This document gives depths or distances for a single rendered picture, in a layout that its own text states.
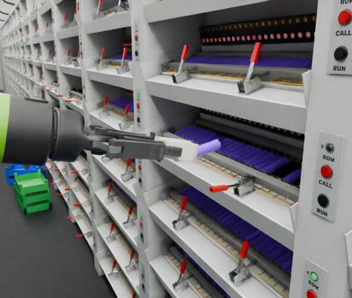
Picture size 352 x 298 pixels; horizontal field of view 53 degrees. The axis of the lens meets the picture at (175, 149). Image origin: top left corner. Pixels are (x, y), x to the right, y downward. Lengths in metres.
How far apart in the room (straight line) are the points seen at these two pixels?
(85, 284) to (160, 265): 0.87
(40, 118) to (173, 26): 0.68
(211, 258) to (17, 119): 0.57
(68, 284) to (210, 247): 1.25
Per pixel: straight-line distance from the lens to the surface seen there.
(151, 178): 1.12
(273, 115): 0.60
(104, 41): 1.74
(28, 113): 0.49
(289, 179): 0.71
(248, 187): 0.71
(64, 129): 0.50
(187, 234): 0.97
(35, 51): 3.79
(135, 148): 0.51
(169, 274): 1.17
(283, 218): 0.64
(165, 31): 1.08
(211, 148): 0.62
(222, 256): 0.88
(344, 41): 0.50
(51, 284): 2.08
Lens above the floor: 1.17
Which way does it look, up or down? 15 degrees down
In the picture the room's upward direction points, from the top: straight up
